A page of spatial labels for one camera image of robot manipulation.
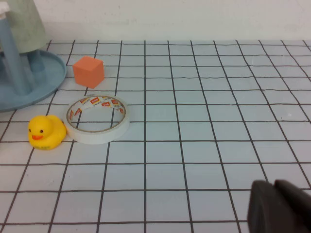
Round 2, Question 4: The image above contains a yellow rubber duck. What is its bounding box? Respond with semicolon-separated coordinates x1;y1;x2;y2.
28;115;67;151

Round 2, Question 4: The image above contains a blue cup stand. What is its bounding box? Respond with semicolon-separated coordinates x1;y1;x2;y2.
0;0;68;113

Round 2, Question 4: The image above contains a white checkered tablecloth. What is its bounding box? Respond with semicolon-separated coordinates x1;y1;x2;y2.
0;39;311;233

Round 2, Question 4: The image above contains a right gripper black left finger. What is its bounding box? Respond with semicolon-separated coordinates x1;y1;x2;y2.
247;180;300;233

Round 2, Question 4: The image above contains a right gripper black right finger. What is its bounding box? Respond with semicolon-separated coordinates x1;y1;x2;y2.
274;179;311;233

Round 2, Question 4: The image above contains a green plastic cup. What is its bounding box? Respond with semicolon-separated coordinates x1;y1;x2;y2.
4;0;48;55

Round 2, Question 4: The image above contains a white tape roll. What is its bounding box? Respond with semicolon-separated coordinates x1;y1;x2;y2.
65;94;130;145

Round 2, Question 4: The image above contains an orange foam cube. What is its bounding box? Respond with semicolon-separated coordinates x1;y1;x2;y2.
72;56;105;89

